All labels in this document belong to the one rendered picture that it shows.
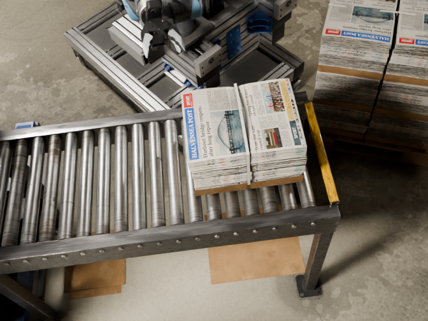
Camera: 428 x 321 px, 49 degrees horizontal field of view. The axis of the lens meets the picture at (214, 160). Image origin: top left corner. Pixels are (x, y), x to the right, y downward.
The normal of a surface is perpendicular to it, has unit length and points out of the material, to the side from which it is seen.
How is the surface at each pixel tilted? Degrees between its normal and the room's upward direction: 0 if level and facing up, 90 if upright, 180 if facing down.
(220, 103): 5
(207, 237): 90
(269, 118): 2
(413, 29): 1
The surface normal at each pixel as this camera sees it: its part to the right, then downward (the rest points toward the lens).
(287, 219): -0.07, -0.53
